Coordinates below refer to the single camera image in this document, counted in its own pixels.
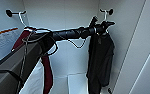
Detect black garment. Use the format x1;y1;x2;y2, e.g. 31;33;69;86
85;31;116;94

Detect black wardrobe hook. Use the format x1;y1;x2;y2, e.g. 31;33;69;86
4;9;27;18
99;8;114;16

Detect white wardrobe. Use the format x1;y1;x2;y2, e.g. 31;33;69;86
0;0;150;94

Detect white box inside wardrobe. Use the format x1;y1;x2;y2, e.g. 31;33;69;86
65;73;91;94

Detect dark door hinge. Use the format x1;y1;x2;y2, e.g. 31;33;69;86
107;87;113;94

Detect maroon jacket white sleeves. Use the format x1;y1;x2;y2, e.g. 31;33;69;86
11;28;55;94

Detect white label orange stripe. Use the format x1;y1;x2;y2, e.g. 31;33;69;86
0;27;20;54

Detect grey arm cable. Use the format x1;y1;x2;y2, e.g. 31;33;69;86
21;28;59;57

